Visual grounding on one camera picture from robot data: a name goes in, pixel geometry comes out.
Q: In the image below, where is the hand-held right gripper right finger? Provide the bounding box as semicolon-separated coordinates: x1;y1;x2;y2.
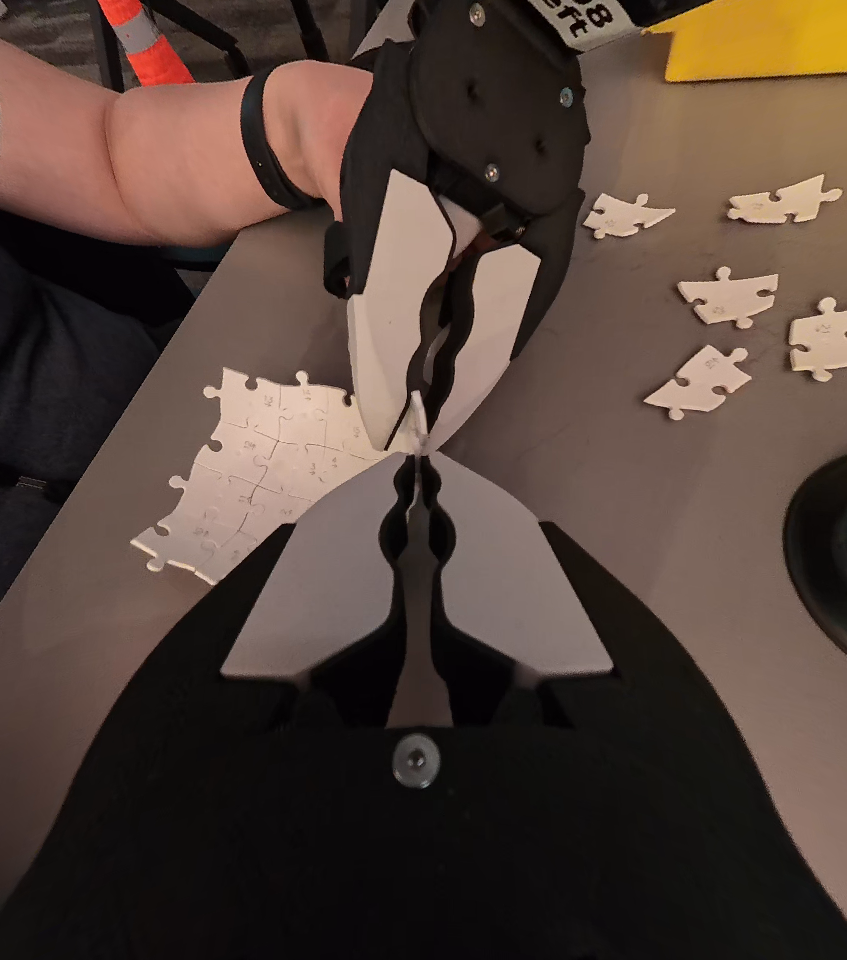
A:
424;450;617;688

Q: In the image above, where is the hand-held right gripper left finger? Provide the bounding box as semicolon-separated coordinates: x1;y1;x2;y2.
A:
223;453;414;688

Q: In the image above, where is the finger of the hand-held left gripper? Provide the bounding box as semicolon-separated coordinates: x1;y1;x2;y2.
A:
346;168;462;454
421;240;545;448

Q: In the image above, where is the white puzzle piece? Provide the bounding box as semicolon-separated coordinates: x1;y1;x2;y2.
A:
401;390;432;459

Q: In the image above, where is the assembled white puzzle section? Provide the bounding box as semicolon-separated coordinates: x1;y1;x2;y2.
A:
131;368;407;586

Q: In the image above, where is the person's left forearm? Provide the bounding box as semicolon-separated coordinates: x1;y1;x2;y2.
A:
0;30;282;249

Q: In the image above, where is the scattered loose puzzle pieces group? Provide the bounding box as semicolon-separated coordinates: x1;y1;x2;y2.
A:
584;173;847;421

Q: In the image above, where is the person's left hand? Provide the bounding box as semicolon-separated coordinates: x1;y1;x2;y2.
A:
266;60;383;226

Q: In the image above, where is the black wristband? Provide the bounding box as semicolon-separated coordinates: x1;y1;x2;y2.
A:
239;63;323;211

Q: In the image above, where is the yellow storage bin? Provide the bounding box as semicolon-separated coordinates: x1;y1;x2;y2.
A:
649;0;847;84

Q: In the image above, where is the red object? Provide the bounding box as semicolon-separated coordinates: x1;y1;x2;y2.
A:
94;0;197;91

